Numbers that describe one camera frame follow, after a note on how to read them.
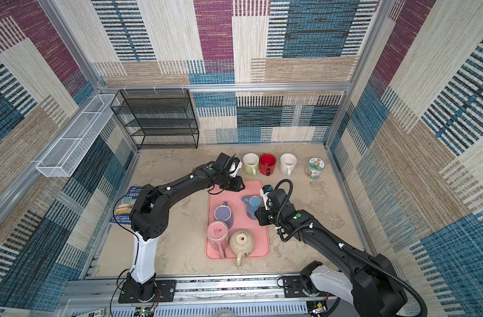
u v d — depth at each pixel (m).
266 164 1.08
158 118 1.11
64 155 0.72
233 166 0.79
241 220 0.94
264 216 0.73
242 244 0.76
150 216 0.53
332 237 0.50
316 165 1.00
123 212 0.92
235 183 0.84
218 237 0.75
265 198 0.76
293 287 0.73
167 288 0.75
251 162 1.05
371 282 0.40
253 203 0.85
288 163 1.02
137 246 0.57
